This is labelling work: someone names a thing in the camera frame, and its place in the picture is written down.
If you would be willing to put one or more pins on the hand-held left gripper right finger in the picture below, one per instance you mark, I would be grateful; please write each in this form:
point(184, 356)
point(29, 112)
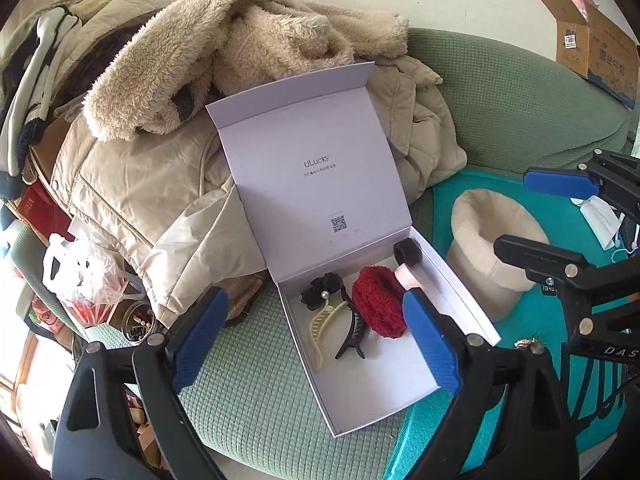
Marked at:
point(430, 345)

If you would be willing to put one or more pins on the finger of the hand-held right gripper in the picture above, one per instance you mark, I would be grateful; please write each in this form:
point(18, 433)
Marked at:
point(560, 182)
point(540, 255)

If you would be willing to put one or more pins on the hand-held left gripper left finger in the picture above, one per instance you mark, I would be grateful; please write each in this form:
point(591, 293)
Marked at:
point(200, 340)

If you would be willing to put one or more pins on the pink round compact mirror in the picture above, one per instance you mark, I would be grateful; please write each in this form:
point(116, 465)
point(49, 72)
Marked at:
point(407, 276)

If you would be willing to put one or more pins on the black hair claw clip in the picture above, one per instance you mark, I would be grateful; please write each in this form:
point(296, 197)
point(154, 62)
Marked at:
point(356, 332)

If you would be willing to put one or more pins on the small black hair accessory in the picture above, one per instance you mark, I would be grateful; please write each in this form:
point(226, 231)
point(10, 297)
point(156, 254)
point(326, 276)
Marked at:
point(412, 255)

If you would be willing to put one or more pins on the white gift box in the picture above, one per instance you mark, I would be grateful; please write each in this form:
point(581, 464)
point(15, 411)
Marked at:
point(310, 170)

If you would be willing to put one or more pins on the white tissue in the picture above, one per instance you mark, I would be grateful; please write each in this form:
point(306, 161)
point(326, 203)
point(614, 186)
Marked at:
point(597, 217)

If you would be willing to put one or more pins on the beige cap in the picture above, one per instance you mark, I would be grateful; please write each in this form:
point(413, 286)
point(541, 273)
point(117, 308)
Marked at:
point(480, 270)

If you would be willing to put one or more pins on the glass jar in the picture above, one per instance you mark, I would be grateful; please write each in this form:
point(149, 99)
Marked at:
point(137, 327)

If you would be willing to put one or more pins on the red fuzzy scrunchie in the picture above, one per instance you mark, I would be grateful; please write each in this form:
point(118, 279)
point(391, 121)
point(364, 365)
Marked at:
point(380, 305)

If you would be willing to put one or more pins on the leopard hair claw clip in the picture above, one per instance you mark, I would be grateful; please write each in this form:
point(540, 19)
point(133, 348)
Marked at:
point(525, 344)

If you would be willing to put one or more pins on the green sofa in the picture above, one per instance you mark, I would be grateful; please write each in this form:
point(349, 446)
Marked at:
point(500, 110)

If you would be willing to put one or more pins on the cream hair claw clip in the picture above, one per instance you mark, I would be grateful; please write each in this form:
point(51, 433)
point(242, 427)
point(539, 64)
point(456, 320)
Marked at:
point(317, 335)

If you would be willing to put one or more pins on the white plastic bag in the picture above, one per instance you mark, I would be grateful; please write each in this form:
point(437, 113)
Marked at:
point(85, 270)

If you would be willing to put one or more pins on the open cardboard box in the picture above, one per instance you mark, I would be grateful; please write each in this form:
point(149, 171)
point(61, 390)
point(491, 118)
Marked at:
point(605, 55)

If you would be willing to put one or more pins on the beige puffer coat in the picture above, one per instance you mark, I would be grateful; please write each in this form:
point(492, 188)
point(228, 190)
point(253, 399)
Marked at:
point(140, 190)

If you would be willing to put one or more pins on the red box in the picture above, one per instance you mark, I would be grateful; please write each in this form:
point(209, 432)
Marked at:
point(40, 210)

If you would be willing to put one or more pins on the brown cardboard box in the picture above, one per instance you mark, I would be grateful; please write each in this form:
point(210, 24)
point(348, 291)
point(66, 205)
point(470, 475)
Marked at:
point(50, 150)

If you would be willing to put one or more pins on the beige fleece jacket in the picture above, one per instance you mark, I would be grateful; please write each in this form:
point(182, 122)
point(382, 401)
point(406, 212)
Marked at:
point(250, 35)

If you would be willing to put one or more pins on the black and white garment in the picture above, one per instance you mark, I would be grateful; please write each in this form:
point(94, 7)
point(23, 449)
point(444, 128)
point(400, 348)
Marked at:
point(35, 75)

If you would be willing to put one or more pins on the cream quilted coat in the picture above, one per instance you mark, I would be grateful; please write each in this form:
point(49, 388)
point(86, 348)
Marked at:
point(125, 5)

